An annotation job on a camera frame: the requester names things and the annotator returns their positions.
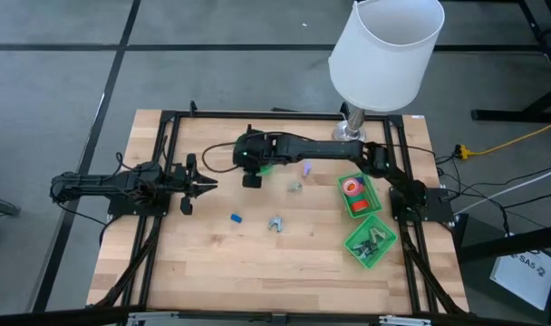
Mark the black desk leg frame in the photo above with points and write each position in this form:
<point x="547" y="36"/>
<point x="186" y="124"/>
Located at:
<point x="506" y="115"/>

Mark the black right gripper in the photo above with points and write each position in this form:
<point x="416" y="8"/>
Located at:
<point x="257" y="149"/>

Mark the black aluminium table frame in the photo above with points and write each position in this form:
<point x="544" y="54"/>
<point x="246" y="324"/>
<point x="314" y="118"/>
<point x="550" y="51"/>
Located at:
<point x="212" y="115"/>

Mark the grey-green staple remover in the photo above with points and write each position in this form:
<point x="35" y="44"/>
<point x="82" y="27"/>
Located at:
<point x="295" y="187"/>
<point x="374" y="235"/>

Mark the blue tape roll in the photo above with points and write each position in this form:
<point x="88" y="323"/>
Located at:
<point x="361" y="181"/>

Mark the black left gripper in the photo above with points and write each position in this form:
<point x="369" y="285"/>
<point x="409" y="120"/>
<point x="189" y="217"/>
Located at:
<point x="178" y="183"/>

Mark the green plastic mesh basket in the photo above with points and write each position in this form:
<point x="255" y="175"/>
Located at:
<point x="376" y="199"/>
<point x="267" y="169"/>
<point x="386" y="237"/>

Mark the white shade silver table lamp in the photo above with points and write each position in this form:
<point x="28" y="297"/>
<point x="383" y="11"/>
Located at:
<point x="384" y="54"/>

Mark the green tape roll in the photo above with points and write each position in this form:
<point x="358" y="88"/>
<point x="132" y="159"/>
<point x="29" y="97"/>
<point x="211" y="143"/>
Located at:
<point x="359" y="198"/>

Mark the pink tape roll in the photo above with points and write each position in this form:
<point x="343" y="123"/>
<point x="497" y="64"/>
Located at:
<point x="345" y="187"/>

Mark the silver camera mount bracket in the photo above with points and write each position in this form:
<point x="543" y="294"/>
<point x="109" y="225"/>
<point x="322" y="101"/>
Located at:
<point x="148" y="318"/>
<point x="404" y="320"/>

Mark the lilac staple remover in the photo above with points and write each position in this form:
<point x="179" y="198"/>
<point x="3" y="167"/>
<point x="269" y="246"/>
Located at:
<point x="306" y="169"/>

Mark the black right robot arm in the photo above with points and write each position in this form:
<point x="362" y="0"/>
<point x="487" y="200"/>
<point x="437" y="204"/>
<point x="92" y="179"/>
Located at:
<point x="321" y="149"/>

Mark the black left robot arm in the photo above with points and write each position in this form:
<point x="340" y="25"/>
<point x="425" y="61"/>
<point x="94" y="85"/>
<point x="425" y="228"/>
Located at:
<point x="99" y="183"/>

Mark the white printed paper sheet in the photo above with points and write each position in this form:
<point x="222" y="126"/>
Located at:
<point x="522" y="280"/>

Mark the red tape roll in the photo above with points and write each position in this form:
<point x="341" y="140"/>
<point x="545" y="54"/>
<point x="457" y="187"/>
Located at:
<point x="360" y="207"/>

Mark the black desk beam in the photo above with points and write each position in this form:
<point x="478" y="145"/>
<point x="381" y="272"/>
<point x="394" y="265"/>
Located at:
<point x="506" y="244"/>

